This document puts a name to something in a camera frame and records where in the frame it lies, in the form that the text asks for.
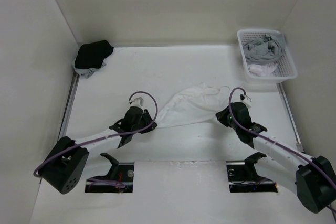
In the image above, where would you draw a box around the grey tank top in basket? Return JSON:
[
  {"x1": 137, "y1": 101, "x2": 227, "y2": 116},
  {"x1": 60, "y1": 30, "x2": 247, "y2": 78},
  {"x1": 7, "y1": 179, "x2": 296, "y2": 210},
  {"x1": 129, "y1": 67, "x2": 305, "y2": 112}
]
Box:
[{"x1": 243, "y1": 34, "x2": 286, "y2": 65}]

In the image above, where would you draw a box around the white tank top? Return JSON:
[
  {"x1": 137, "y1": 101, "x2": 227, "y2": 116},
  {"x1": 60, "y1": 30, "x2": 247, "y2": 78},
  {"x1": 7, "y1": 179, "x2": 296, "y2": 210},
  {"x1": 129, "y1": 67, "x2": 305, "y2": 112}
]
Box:
[{"x1": 156, "y1": 83, "x2": 230, "y2": 129}]

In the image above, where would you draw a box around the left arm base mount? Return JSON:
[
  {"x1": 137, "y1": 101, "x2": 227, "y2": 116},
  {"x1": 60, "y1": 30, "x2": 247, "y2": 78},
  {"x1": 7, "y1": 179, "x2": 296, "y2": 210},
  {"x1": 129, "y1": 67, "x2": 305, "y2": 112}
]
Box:
[{"x1": 85, "y1": 153, "x2": 135, "y2": 194}]

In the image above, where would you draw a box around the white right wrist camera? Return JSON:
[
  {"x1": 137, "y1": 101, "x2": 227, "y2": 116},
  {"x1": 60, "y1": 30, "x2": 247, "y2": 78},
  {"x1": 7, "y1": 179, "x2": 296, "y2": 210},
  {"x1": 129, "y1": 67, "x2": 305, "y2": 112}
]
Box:
[{"x1": 240, "y1": 94, "x2": 252, "y2": 109}]

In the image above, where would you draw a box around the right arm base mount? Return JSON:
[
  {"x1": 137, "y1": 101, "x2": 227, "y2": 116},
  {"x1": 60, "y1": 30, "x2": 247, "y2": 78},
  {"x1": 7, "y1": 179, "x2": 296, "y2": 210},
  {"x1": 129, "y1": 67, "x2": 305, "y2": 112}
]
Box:
[{"x1": 226, "y1": 152, "x2": 278, "y2": 193}]

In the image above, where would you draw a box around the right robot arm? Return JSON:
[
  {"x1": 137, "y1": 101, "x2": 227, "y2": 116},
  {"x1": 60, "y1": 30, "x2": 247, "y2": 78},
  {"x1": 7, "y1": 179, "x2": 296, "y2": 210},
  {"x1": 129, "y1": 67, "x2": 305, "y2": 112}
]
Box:
[{"x1": 215, "y1": 102, "x2": 335, "y2": 214}]

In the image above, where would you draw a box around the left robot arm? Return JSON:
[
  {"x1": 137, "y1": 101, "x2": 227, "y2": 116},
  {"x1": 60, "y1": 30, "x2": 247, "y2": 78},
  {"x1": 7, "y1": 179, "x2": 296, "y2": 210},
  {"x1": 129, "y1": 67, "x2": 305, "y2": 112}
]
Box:
[{"x1": 34, "y1": 105, "x2": 158, "y2": 195}]

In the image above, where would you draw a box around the white plastic laundry basket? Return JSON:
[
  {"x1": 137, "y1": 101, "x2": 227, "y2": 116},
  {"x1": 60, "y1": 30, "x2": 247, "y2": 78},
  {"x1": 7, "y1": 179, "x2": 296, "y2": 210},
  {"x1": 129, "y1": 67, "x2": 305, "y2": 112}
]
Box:
[{"x1": 237, "y1": 29, "x2": 298, "y2": 84}]

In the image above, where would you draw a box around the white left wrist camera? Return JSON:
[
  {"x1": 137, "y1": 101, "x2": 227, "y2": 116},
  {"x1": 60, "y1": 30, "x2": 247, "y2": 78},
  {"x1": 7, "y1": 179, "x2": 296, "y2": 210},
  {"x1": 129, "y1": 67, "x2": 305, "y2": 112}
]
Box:
[{"x1": 130, "y1": 97, "x2": 144, "y2": 110}]

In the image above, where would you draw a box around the folded black tank top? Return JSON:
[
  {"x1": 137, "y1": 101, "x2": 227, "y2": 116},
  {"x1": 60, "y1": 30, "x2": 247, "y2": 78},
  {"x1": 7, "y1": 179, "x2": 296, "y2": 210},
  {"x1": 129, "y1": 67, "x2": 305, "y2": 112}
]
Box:
[{"x1": 74, "y1": 40, "x2": 114, "y2": 69}]

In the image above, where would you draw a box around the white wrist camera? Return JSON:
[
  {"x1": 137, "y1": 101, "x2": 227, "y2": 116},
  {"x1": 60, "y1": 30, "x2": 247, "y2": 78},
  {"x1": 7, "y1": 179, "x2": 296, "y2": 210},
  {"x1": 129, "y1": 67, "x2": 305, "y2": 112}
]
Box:
[
  {"x1": 240, "y1": 94, "x2": 252, "y2": 109},
  {"x1": 130, "y1": 97, "x2": 144, "y2": 110}
]

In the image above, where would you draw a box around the folded grey tank top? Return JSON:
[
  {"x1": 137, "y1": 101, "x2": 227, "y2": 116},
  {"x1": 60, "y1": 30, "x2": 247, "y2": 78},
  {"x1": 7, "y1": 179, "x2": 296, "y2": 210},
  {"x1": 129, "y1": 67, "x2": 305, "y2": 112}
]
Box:
[{"x1": 72, "y1": 60, "x2": 106, "y2": 79}]

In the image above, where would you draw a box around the pale pink tank top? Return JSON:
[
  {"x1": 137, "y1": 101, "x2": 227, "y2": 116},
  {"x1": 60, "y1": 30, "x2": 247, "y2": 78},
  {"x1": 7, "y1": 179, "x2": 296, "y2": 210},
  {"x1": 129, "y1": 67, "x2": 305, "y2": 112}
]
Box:
[{"x1": 248, "y1": 63, "x2": 278, "y2": 77}]

